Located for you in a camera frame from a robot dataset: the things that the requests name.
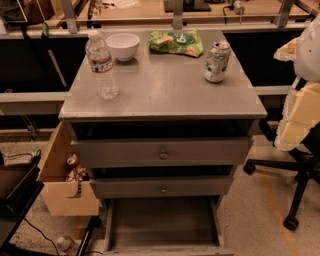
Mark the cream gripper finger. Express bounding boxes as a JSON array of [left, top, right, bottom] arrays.
[[273, 37, 298, 62], [274, 82, 320, 151]]

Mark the white green 7up can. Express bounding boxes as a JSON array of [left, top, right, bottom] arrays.
[[204, 40, 231, 83]]

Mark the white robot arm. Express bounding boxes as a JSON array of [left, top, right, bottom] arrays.
[[274, 15, 320, 151]]

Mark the grey drawer cabinet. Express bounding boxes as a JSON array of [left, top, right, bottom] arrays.
[[58, 28, 268, 208]]

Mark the grey top drawer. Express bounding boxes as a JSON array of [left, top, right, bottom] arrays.
[[71, 137, 253, 168]]

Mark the grey open bottom drawer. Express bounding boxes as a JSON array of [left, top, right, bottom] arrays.
[[104, 197, 234, 256]]

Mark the grey middle drawer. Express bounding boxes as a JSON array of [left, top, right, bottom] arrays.
[[91, 176, 233, 199]]

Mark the red soda can in box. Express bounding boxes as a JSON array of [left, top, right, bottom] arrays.
[[66, 157, 79, 170]]

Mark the black office chair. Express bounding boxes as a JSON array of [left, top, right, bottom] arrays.
[[243, 96, 320, 232]]

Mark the green chip bag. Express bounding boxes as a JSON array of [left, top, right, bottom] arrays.
[[149, 30, 203, 58]]

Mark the white bowl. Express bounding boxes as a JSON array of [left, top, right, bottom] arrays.
[[106, 33, 140, 61]]

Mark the clear plastic water bottle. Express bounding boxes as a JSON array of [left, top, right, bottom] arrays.
[[85, 30, 119, 100]]

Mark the cardboard box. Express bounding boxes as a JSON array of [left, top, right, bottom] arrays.
[[38, 123, 99, 216]]

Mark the plastic bottle on floor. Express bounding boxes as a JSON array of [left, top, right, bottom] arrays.
[[57, 236, 77, 256]]

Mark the black cart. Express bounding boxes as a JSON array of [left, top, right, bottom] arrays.
[[0, 164, 43, 256]]

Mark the black floor cable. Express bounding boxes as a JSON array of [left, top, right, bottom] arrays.
[[22, 217, 61, 256]]

